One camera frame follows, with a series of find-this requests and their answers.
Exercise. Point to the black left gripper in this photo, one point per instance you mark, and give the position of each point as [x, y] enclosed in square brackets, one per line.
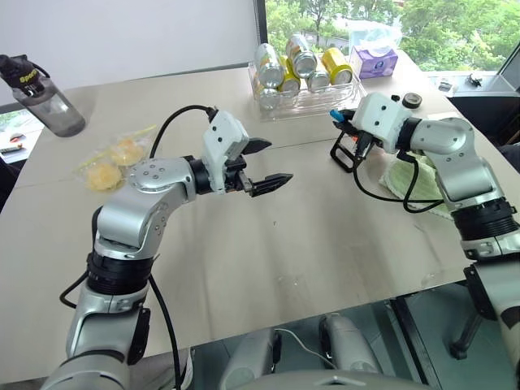
[237, 164]

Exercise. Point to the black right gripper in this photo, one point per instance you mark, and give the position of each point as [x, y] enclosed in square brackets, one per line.
[371, 143]

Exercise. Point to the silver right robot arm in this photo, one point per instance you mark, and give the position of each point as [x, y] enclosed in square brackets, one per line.
[459, 162]

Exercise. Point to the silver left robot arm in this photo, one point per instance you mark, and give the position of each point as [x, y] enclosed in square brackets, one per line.
[154, 174]

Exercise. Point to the blue pen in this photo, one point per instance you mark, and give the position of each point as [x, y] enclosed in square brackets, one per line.
[336, 115]

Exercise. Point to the clear plastic can bin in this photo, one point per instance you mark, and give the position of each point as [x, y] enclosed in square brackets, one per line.
[308, 103]

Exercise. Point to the yellow drink can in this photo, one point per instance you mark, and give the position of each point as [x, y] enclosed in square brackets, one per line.
[336, 65]
[289, 81]

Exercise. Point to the purple tissue box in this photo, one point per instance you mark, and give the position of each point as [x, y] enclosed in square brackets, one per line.
[373, 63]

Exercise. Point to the black tape roll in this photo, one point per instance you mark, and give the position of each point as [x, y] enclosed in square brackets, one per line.
[412, 100]

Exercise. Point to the silver orange drink can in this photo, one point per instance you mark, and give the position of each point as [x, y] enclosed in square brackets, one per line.
[268, 65]
[301, 55]

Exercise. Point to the light green towel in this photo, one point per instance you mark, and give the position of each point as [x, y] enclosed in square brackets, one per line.
[422, 191]

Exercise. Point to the small black sill object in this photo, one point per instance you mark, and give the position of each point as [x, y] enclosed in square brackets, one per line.
[446, 85]
[474, 79]

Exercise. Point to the yellow round pastry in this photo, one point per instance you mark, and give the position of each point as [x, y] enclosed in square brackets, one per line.
[103, 176]
[126, 151]

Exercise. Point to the clear plastic food bag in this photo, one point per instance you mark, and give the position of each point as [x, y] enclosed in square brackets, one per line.
[97, 156]

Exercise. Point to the silver rounded leg cover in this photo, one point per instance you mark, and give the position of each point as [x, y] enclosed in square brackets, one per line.
[248, 357]
[349, 345]

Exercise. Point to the grey translucent water bottle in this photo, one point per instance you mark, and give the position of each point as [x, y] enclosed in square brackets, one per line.
[61, 113]

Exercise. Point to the black stand foot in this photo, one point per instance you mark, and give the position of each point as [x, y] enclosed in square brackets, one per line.
[467, 337]

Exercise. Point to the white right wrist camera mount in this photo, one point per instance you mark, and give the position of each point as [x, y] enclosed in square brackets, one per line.
[390, 122]

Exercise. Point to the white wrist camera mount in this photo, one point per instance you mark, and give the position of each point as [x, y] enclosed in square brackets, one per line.
[390, 122]
[217, 156]

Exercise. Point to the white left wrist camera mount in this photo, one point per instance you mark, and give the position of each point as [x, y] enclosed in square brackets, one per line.
[217, 156]

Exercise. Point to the dark window frame post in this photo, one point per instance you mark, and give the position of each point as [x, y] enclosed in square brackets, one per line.
[262, 22]

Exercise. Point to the black table frame bar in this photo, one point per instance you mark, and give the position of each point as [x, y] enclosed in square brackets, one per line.
[410, 345]

